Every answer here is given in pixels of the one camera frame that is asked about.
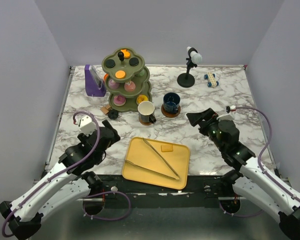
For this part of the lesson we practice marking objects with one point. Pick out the rectangular beige biscuit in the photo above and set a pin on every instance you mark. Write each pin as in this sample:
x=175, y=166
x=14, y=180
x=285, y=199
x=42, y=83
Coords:
x=166, y=148

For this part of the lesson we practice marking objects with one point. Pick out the small wooden block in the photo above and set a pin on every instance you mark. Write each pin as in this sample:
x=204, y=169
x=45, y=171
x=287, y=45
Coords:
x=105, y=109

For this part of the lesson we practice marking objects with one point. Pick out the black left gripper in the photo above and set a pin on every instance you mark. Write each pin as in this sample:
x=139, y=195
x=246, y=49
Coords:
x=106, y=124

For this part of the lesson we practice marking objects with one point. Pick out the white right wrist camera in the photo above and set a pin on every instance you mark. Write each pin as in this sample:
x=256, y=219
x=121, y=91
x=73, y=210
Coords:
x=229, y=113

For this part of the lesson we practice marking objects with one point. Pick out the purple snowball cake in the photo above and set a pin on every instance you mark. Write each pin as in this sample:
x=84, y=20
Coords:
x=113, y=85

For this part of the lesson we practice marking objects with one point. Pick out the green snowball cake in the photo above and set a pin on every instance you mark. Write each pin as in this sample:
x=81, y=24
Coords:
x=141, y=73

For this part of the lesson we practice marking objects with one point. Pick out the toy car blue wheels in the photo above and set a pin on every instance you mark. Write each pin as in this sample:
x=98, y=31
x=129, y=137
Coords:
x=211, y=78

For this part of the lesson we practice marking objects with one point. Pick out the dark blue mug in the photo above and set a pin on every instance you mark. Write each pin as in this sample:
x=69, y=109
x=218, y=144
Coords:
x=171, y=102

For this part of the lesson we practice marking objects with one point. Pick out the black lamp white bulb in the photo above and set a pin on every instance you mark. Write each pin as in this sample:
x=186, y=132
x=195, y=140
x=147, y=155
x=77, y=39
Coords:
x=187, y=80

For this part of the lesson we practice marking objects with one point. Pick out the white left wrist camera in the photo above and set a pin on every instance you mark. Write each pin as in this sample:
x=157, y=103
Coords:
x=86, y=123

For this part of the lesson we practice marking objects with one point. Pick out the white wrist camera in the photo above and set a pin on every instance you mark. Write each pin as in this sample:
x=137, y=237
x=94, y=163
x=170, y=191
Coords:
x=229, y=113
x=86, y=123

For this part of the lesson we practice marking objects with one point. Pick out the dark wooden coaster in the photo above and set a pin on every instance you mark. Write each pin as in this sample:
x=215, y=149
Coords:
x=170, y=115

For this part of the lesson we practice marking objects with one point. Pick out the yellow frosted donut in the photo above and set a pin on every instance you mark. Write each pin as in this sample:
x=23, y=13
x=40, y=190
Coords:
x=141, y=98

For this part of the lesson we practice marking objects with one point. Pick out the pink frosted donut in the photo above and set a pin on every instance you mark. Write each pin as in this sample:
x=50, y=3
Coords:
x=119, y=100

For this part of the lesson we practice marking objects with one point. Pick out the orange fish cookie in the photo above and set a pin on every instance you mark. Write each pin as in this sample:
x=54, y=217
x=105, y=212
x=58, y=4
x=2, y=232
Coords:
x=126, y=53

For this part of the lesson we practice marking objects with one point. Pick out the pink snowball cake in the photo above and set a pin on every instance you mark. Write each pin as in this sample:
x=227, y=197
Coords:
x=129, y=86

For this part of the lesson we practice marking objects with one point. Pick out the round orange biscuit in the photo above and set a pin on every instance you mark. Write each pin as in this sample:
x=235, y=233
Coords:
x=120, y=74

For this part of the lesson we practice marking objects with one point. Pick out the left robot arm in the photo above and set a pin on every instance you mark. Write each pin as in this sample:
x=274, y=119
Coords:
x=71, y=178

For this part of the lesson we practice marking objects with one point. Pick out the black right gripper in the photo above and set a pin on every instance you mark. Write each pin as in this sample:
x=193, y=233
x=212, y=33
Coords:
x=196, y=117

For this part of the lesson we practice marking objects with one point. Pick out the light wooden coaster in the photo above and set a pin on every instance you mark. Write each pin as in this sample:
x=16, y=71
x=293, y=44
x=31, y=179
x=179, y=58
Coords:
x=145, y=123

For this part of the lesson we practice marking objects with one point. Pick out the black patterned sandwich cookie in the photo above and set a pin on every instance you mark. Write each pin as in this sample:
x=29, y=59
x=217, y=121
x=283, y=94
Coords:
x=110, y=63

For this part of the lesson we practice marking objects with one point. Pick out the black ridged knob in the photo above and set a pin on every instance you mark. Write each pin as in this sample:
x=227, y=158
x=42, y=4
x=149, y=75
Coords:
x=113, y=114

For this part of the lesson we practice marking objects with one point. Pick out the black cream mug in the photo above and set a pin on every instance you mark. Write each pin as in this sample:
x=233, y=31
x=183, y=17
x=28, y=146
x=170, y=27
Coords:
x=146, y=112

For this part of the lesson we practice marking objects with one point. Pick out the purple box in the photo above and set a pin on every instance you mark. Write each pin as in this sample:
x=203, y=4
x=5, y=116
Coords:
x=94, y=85

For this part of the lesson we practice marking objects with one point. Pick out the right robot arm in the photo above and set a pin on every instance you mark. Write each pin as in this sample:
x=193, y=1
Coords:
x=250, y=178

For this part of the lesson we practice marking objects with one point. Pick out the green tiered cake stand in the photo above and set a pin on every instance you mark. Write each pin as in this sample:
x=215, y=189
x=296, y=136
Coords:
x=142, y=83

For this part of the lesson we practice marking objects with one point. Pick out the yellow serving tray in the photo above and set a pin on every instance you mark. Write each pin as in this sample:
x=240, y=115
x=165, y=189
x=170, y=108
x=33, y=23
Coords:
x=179, y=158

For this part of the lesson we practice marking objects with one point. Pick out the metal serving tongs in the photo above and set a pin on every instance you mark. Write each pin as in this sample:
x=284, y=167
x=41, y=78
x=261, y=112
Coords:
x=146, y=155

